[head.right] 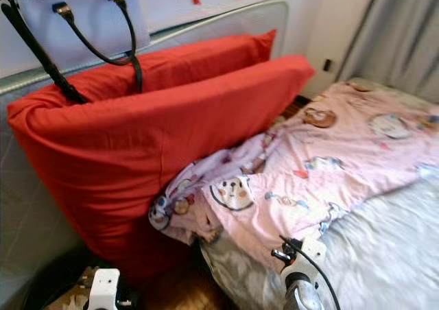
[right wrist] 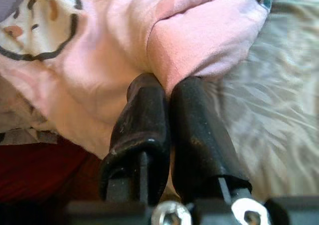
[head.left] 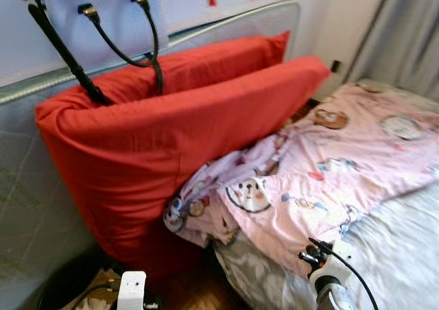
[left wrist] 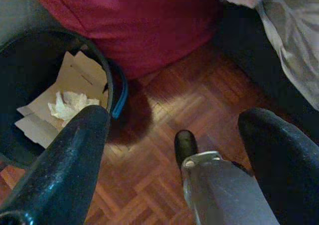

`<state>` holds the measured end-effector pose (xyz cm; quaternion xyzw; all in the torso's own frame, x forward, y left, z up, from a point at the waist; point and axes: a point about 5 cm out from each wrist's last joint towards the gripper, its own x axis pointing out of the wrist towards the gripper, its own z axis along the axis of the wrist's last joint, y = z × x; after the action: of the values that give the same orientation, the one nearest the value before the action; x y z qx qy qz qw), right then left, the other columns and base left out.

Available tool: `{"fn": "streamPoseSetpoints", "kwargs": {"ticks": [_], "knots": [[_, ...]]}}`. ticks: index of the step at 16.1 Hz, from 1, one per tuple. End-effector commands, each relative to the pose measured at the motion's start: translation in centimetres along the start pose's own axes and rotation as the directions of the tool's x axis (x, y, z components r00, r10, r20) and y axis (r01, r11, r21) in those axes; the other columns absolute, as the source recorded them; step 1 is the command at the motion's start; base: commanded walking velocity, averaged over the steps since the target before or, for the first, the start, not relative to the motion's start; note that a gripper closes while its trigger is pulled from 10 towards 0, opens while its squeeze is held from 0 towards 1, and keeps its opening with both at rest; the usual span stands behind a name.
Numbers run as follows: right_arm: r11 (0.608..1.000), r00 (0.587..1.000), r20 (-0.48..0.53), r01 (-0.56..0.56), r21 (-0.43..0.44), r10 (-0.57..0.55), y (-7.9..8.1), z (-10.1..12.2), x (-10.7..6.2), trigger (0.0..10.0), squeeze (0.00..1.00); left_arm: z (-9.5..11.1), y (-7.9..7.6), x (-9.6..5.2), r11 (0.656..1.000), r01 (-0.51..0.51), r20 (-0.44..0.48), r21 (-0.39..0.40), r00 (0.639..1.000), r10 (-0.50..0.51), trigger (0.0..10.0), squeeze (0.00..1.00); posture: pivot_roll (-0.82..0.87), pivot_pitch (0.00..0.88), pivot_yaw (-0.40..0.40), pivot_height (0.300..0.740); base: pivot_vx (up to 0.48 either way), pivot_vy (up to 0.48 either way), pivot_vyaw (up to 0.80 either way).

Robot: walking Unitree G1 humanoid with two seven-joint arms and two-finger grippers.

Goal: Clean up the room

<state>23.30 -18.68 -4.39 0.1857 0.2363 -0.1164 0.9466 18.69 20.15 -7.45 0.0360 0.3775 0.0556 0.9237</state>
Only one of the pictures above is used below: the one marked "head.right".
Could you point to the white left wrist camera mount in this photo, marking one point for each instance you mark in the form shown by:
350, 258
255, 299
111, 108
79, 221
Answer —
104, 289

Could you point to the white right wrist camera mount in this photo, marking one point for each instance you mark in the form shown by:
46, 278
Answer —
309, 258

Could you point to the pink cartoon quilt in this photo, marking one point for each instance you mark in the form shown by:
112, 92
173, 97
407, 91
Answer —
315, 166

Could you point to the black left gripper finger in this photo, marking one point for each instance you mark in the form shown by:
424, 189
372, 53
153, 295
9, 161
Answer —
125, 302

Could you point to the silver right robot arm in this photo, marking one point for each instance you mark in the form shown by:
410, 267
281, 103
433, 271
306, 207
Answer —
303, 296

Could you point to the black waste bin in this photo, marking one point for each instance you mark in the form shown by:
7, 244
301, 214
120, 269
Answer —
34, 293

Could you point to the red folded mattress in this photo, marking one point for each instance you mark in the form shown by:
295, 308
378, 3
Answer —
110, 152

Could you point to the grey curtain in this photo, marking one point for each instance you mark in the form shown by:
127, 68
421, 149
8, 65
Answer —
398, 36

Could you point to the dark wall socket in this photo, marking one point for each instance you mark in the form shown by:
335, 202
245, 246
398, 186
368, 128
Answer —
327, 64

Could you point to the bed with grey floral sheet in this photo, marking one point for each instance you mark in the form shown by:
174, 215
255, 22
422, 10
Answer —
384, 255

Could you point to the brown cardboard piece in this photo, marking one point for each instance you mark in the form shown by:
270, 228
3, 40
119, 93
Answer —
79, 293

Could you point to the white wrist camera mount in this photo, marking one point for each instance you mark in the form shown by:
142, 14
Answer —
309, 258
104, 289

